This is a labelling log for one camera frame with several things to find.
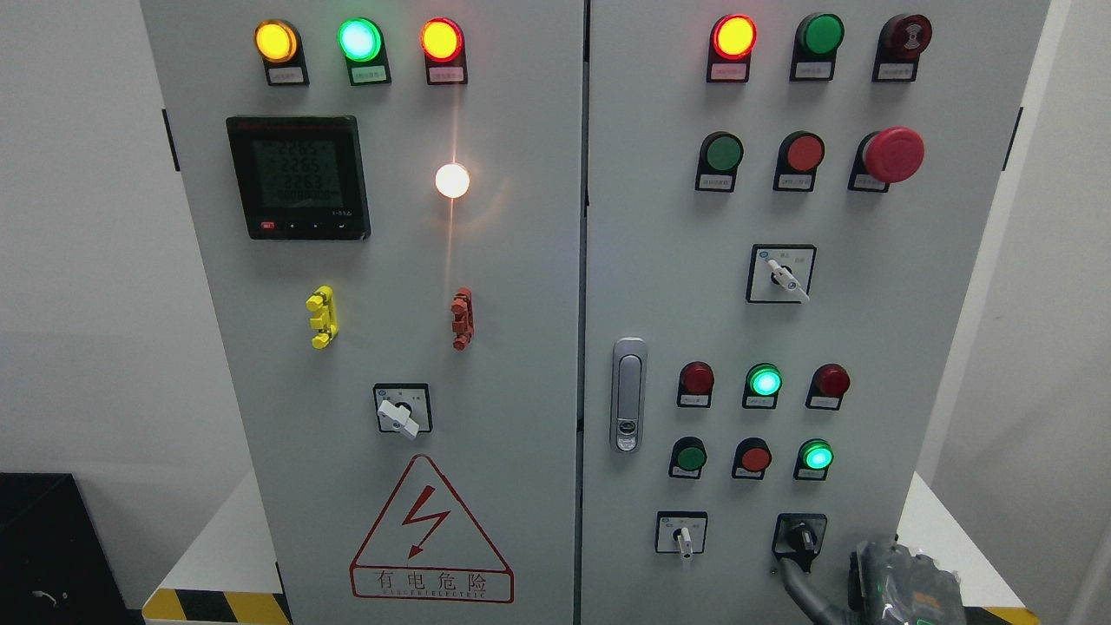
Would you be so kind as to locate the black knob switch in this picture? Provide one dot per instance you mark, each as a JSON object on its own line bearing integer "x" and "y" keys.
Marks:
{"x": 799, "y": 537}

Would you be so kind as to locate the grey electrical control cabinet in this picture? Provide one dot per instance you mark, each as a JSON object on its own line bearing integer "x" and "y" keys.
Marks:
{"x": 581, "y": 126}

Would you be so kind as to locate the red terminal connector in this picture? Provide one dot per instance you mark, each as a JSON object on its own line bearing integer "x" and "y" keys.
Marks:
{"x": 463, "y": 323}

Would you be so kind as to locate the dark red indicator light left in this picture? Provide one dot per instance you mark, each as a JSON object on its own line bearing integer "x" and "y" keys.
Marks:
{"x": 695, "y": 384}

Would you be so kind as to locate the dark red indicator light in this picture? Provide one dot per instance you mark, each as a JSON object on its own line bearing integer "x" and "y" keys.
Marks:
{"x": 828, "y": 386}
{"x": 695, "y": 384}

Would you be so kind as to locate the white lit indicator light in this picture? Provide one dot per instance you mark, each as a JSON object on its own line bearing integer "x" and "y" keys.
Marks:
{"x": 452, "y": 180}

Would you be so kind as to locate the green push button lower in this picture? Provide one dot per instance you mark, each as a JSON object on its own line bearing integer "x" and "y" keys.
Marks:
{"x": 688, "y": 457}

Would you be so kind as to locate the green lit indicator middle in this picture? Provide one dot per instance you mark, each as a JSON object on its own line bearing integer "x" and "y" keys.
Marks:
{"x": 763, "y": 383}

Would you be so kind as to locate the green push button second row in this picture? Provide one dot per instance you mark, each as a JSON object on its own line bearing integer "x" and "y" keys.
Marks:
{"x": 719, "y": 158}

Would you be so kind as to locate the yellow terminal connector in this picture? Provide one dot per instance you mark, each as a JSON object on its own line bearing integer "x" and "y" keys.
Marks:
{"x": 322, "y": 308}

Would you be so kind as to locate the red push button lower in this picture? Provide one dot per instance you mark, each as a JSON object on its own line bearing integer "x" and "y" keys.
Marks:
{"x": 752, "y": 457}

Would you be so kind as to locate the red electric danger sticker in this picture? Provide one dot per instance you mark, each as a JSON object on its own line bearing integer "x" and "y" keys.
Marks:
{"x": 427, "y": 545}

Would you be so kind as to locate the dark red indicator light right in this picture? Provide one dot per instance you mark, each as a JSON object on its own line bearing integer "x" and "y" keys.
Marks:
{"x": 828, "y": 386}

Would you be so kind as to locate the black digital power meter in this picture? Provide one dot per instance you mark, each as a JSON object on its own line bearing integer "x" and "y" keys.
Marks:
{"x": 300, "y": 177}

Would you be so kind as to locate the red push button second row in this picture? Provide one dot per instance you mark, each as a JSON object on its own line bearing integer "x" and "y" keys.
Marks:
{"x": 799, "y": 156}

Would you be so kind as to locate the orange red indicator light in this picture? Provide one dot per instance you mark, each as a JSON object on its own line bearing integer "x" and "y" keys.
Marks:
{"x": 443, "y": 44}

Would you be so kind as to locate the green lit button lower right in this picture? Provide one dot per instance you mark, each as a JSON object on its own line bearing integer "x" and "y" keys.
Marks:
{"x": 814, "y": 458}

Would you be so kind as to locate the red lit indicator light right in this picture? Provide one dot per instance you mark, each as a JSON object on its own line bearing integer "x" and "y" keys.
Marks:
{"x": 730, "y": 48}

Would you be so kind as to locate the green lit indicator light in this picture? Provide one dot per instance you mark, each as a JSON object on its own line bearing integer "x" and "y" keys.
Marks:
{"x": 363, "y": 45}

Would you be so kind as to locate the red emergency stop button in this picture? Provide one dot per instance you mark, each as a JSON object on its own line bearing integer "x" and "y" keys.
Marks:
{"x": 884, "y": 157}

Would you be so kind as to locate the dark green push button top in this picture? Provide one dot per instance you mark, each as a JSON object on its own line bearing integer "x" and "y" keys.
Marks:
{"x": 816, "y": 43}

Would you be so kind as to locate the yellow indicator light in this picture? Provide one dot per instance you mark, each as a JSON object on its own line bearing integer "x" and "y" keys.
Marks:
{"x": 281, "y": 50}

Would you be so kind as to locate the white platform with hazard stripes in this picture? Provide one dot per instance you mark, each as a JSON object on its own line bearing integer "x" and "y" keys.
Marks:
{"x": 229, "y": 576}

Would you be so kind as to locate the dark red buzzer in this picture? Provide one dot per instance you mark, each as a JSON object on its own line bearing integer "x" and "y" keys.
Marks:
{"x": 901, "y": 43}

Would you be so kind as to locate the black box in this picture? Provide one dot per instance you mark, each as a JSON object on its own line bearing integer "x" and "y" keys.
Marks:
{"x": 53, "y": 568}

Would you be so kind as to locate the silver door lock handle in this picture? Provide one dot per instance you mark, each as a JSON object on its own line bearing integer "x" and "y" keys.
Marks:
{"x": 628, "y": 362}

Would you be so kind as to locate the left white selector switch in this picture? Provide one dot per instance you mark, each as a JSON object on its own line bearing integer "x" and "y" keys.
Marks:
{"x": 403, "y": 408}

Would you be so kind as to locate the white selector switch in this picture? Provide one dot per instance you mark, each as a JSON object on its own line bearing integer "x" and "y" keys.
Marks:
{"x": 780, "y": 273}
{"x": 681, "y": 534}
{"x": 403, "y": 408}

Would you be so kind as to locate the upper right white selector switch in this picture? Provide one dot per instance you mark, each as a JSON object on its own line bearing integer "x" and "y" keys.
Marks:
{"x": 780, "y": 273}

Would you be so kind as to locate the lower white selector switch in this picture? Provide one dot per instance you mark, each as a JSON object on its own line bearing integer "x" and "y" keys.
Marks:
{"x": 681, "y": 534}

